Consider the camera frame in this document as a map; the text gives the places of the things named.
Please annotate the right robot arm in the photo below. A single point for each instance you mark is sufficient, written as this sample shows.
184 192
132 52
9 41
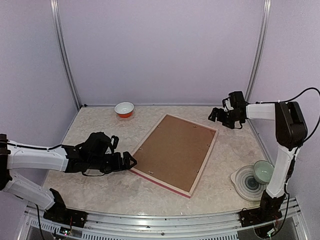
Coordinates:
290 133

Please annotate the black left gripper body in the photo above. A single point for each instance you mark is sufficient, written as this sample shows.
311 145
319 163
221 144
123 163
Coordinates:
98 163

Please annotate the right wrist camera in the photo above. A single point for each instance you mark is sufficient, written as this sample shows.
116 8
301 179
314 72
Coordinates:
226 104

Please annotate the aluminium corner post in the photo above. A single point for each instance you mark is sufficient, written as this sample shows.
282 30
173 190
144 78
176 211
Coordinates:
259 48
54 5

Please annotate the white swirl plate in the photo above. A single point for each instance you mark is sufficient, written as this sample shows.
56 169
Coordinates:
246 185

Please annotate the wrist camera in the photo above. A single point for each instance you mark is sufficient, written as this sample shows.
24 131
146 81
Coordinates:
226 104
114 140

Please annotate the orange white bowl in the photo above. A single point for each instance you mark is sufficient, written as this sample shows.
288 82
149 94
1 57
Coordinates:
124 109

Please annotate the green ceramic bowl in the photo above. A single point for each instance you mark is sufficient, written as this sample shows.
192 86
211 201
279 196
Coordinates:
263 171

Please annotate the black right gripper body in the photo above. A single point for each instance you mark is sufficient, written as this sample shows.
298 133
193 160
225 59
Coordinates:
229 119

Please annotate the aluminium front rail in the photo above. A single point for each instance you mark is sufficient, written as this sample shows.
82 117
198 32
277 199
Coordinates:
109 226

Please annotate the pink wooden picture frame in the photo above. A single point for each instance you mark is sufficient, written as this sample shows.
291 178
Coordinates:
160 183

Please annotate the right aluminium corner post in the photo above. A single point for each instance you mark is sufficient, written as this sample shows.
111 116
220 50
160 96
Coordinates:
259 48

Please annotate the left aluminium corner post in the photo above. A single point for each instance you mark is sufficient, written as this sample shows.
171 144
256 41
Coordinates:
54 5

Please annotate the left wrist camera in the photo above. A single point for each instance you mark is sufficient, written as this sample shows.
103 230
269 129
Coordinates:
114 140

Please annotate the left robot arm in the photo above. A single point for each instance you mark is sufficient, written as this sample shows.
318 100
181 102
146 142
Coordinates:
16 157

